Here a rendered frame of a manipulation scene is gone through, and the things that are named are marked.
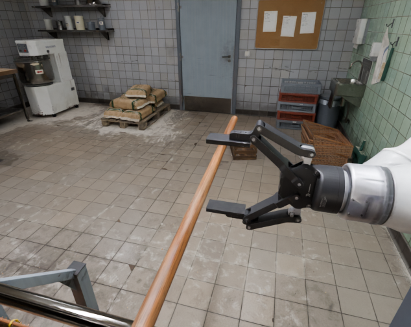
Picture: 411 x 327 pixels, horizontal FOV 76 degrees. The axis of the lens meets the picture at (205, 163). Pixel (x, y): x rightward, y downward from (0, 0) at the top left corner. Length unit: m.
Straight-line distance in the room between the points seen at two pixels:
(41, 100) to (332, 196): 5.56
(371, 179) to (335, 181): 0.05
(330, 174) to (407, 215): 0.11
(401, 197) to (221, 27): 4.82
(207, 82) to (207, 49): 0.58
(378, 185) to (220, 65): 4.83
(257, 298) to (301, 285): 0.33
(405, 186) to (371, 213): 0.06
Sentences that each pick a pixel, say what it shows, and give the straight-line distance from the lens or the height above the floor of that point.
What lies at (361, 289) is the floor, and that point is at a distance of 2.22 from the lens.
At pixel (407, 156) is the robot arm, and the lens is 0.61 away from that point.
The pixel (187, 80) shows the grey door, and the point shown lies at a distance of 5.38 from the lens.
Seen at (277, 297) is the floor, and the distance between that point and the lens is 1.98.
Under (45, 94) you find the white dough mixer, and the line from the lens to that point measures 5.74.
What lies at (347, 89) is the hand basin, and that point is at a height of 0.81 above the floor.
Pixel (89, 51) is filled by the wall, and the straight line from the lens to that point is 6.32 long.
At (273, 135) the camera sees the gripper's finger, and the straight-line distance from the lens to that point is 0.41.
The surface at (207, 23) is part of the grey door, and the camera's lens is 5.18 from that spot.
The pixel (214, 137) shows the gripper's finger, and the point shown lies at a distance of 0.43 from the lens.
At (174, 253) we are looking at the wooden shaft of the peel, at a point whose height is 1.21.
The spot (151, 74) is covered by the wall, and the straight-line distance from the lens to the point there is 5.68.
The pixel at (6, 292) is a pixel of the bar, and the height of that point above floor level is 1.17.
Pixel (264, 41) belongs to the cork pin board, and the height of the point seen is 1.31.
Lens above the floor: 1.57
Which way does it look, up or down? 28 degrees down
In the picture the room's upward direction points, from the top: straight up
